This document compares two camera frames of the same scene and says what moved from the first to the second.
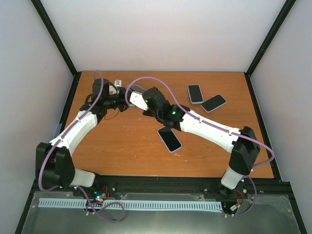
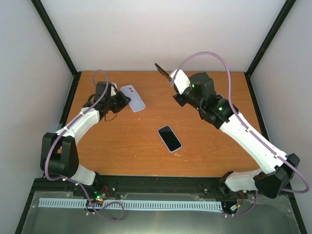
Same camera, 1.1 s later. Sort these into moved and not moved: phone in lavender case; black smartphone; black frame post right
Moved: black smartphone
Not moved: phone in lavender case; black frame post right
